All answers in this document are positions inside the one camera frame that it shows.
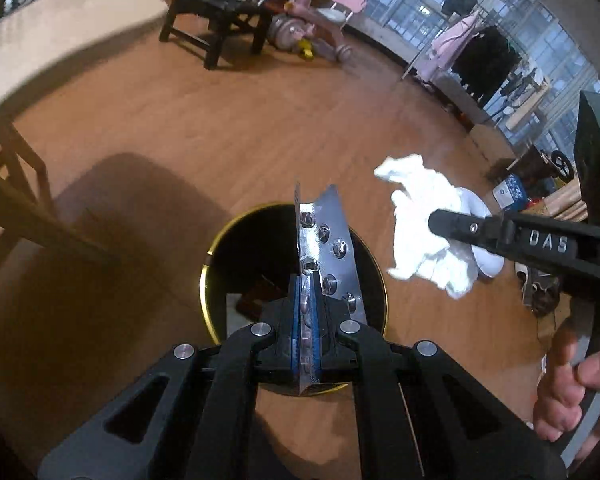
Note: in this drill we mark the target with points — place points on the white tissue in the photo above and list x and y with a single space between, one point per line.
420 210

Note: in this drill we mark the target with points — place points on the black hanging coat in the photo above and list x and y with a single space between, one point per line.
487 65

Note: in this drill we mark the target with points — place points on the brown shoes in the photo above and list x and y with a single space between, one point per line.
540 292

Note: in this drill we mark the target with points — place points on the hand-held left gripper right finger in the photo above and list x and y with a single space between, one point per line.
316 330

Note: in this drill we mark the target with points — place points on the pink toy tricycle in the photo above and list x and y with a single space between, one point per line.
305 25

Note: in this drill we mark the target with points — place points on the yellow toy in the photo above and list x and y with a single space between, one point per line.
306 50

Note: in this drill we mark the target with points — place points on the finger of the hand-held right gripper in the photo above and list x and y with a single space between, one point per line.
490 254
455 225

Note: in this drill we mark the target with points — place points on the dark wooden chair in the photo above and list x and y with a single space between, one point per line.
215 5

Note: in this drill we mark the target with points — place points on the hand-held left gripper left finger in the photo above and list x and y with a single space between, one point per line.
295 330

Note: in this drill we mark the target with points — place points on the person's right hand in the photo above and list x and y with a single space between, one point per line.
560 385

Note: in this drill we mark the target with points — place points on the black trash can gold rim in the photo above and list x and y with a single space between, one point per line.
250 260

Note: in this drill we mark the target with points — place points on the pink hanging jacket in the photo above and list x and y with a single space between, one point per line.
447 45

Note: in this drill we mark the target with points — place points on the silver pill blister pack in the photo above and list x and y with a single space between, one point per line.
330 240

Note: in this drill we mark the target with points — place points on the cardboard box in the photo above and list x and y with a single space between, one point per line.
490 140

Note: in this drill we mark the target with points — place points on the blue patterned box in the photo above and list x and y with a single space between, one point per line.
512 190

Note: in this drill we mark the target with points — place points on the black hanging garment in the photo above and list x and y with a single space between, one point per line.
456 1

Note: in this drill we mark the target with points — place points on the white slipper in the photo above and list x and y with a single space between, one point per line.
487 260

